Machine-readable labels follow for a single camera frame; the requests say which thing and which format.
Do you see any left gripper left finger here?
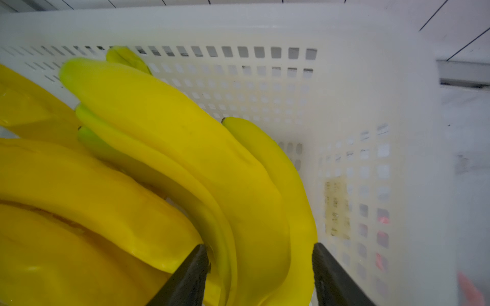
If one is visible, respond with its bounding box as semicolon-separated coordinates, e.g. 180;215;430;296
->
147;244;210;306

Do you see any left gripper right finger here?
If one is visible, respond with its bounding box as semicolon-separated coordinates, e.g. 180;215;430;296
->
312;242;375;306

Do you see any yellow banana bunch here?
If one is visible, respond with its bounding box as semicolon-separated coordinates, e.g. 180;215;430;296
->
1;67;202;305
59;57;318;305

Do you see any pink plastic bag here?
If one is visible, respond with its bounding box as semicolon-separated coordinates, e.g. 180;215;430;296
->
455;152;489;305

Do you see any yellow banana bunch in basket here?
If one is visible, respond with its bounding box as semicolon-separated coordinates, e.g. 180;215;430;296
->
1;67;202;305

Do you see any white plastic basket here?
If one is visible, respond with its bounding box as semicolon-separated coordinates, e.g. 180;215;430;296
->
1;4;458;305

